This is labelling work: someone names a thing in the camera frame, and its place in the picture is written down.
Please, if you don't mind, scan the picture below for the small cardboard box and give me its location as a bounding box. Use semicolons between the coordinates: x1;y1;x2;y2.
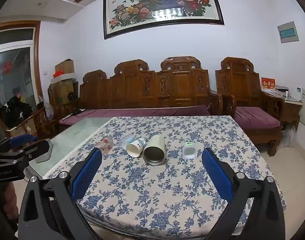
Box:
55;59;75;75

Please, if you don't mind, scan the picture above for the clear plastic bottle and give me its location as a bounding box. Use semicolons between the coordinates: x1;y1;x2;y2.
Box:
96;136;114;154

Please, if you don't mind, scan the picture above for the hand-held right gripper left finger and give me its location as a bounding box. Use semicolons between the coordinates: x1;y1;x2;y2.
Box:
17;147;104;240

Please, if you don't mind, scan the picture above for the carved wooden sofa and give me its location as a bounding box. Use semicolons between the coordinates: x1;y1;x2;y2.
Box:
77;56;223;117

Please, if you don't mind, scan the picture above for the white box device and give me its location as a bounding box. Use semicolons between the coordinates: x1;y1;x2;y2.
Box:
294;87;304;102

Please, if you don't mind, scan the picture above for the wooden door frame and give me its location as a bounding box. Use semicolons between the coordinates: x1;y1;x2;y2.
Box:
0;21;43;105

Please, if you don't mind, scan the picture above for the clear plastic bag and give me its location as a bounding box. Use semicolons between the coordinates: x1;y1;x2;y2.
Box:
280;124;297;148

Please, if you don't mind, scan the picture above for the large cardboard box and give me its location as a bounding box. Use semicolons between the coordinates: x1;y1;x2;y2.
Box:
51;80;78;105

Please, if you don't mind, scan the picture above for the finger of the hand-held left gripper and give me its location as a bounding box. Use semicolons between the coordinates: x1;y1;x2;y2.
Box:
0;139;50;166
0;133;39;153

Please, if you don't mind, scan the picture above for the carved wooden armchair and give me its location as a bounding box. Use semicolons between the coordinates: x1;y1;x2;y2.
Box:
215;57;285;157

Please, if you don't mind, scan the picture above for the framed peacock flower painting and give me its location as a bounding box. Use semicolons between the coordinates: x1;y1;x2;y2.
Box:
103;0;225;40

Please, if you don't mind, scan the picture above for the grey wall panel box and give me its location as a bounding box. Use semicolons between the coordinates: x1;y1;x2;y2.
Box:
277;21;299;43

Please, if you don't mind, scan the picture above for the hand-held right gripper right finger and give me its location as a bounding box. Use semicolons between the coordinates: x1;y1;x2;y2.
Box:
201;147;286;240

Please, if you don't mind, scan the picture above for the wooden chair with armrests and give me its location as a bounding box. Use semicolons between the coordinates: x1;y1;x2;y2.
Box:
0;102;51;140

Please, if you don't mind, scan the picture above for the blue floral tablecloth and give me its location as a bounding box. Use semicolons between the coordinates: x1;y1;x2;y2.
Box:
44;116;286;238

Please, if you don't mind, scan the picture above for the red desk calendar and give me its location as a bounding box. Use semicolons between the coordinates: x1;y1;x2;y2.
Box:
261;77;276;92

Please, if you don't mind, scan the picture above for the small white plastic cup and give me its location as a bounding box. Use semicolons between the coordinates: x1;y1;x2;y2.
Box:
182;141;198;160

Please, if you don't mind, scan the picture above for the cream metal tumbler cup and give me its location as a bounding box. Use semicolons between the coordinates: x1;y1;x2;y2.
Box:
142;134;166;167

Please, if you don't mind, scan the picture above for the grey angular ashtray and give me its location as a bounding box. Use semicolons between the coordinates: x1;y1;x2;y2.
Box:
34;140;54;163

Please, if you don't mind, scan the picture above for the person's left forearm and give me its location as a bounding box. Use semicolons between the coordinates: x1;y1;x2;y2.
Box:
0;180;20;229

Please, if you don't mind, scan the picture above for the white paper cup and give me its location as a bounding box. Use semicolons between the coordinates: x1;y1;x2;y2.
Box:
126;138;146;158

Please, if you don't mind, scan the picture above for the purple sofa cushion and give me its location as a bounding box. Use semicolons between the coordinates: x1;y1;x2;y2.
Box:
59;105;212;126

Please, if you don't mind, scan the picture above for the purple armchair cushion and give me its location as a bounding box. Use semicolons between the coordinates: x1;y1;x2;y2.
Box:
233;107;281;130

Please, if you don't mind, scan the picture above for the clear plastic cup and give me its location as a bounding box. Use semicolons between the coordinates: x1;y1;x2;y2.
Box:
118;134;138;148

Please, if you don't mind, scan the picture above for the red window decoration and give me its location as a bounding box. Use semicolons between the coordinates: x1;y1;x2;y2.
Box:
2;60;14;75

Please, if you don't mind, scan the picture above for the wooden side table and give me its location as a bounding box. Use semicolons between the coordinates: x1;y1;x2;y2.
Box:
264;91;303;131

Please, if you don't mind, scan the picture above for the pile of dark clothes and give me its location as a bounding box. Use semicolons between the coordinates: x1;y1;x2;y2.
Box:
0;94;33;129

